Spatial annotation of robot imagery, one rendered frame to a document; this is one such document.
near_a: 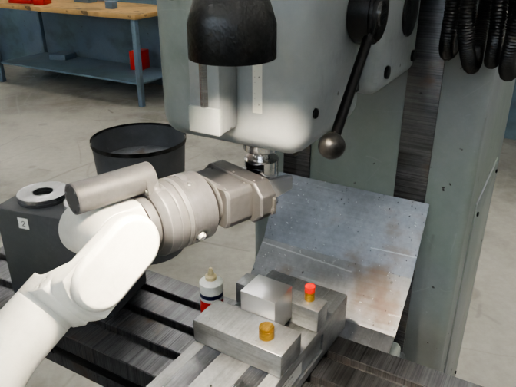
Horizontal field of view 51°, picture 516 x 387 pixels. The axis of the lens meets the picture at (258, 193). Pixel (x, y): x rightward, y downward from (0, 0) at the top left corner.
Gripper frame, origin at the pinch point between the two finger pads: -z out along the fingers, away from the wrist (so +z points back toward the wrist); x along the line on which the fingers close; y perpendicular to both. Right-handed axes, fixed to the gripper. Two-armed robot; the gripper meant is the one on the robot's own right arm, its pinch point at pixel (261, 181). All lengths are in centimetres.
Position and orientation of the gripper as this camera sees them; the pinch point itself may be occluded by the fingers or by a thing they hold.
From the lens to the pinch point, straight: 74.7
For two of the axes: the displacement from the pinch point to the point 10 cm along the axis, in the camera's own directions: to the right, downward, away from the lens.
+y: -0.1, 9.1, 4.2
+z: -7.3, 2.8, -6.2
